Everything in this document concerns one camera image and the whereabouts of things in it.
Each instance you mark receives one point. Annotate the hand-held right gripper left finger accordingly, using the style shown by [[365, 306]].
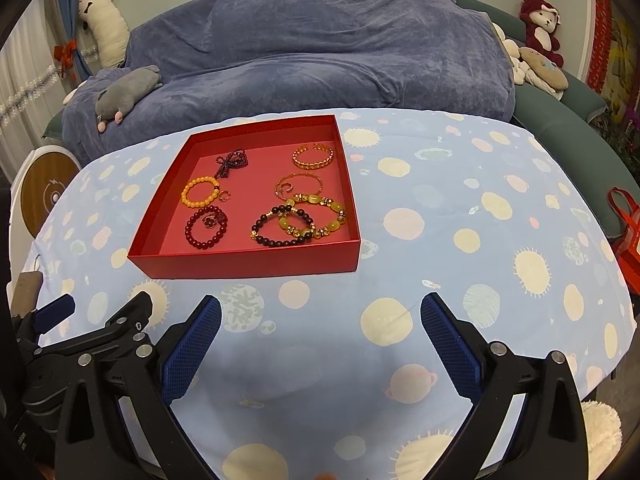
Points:
[[192, 345]]

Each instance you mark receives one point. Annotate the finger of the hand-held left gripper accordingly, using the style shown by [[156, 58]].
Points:
[[127, 317], [52, 312]]

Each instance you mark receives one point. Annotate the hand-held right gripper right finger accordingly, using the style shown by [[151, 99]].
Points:
[[450, 350]]

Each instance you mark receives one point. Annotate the red cardboard box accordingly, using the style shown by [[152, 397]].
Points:
[[240, 262]]

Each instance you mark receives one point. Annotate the thin gold bangle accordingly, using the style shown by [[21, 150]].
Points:
[[298, 176]]

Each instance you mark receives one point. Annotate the round wood-faced white appliance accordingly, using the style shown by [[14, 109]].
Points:
[[42, 195]]

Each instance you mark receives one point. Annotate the light blue planet-print sheet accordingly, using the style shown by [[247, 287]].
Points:
[[450, 200]]

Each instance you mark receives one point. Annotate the white fluffy cloth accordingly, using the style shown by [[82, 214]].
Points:
[[602, 435]]

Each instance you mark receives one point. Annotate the dark garnet bead strand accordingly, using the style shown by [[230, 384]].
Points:
[[231, 160]]

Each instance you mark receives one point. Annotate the red tote bag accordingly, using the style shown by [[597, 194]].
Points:
[[632, 260]]

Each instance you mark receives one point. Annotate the grey plush toy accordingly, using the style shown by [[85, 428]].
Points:
[[125, 92]]

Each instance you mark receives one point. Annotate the white sheer curtain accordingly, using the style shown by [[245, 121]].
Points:
[[25, 85]]

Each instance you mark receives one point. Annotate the green sofa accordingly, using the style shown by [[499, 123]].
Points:
[[565, 125]]

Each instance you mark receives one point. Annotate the red ribbon bow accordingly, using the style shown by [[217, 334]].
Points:
[[65, 55]]

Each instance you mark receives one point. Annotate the flowering plant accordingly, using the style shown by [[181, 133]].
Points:
[[622, 130]]

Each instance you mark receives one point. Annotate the long white plush toy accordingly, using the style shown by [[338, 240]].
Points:
[[112, 30]]

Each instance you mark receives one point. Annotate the blue curtain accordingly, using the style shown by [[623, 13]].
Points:
[[76, 20]]

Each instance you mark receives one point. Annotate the round cookie plush pillow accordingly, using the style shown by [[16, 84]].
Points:
[[545, 70]]

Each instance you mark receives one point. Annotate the blue velvet blanket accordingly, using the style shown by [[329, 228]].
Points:
[[325, 50]]

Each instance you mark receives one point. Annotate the red monkey plush toy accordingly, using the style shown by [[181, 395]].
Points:
[[537, 35]]

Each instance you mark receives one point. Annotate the red yellow wall poster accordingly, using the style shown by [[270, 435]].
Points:
[[600, 35]]

